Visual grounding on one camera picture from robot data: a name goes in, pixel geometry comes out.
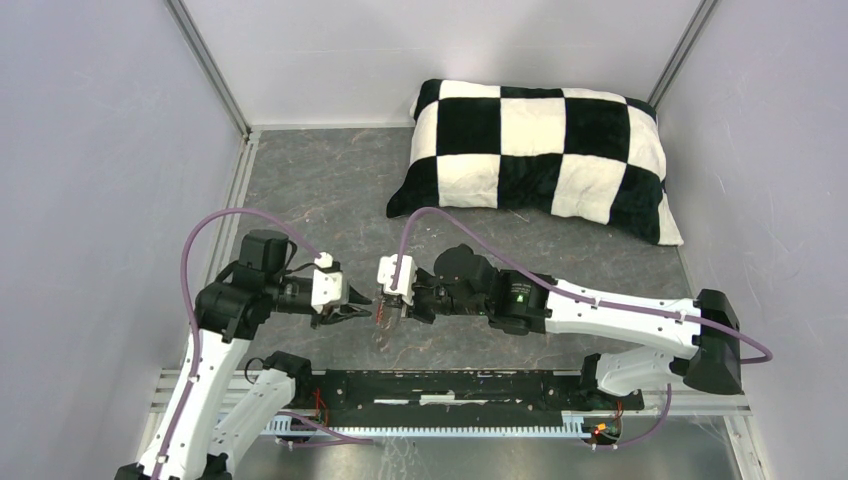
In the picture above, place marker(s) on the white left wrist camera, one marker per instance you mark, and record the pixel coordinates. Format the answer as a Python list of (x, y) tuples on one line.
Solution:
[(330, 287)]

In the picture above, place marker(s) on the black mounting base rail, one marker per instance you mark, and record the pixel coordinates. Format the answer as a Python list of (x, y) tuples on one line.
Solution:
[(453, 398)]

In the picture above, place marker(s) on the aluminium frame post left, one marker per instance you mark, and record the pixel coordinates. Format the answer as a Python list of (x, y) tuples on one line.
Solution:
[(202, 53)]

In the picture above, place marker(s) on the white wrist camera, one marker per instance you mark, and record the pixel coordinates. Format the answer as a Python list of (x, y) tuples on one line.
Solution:
[(330, 287), (396, 276)]

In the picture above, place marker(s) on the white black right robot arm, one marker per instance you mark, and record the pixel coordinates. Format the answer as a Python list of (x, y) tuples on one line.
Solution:
[(694, 341)]

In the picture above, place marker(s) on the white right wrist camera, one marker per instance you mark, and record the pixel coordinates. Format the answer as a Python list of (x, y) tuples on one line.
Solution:
[(396, 276)]

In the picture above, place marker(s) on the black and white checkered pillow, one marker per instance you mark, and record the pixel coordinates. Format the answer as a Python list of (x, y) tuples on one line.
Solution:
[(567, 152)]

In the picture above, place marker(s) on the aluminium frame post right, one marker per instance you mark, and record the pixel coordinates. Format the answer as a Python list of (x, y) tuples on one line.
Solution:
[(688, 39)]

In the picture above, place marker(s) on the white toothed cable duct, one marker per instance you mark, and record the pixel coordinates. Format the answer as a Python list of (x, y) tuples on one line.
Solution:
[(284, 425)]

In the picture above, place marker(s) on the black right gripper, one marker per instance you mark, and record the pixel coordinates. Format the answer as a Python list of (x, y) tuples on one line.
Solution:
[(413, 310)]

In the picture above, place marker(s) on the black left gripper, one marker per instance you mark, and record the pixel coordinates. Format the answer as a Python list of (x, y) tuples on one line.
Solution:
[(335, 313)]

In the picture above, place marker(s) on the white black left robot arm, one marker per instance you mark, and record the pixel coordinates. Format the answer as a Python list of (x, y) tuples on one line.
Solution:
[(193, 441)]

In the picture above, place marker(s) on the aluminium frame post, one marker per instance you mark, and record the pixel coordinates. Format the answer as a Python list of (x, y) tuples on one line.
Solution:
[(202, 53), (688, 39)]

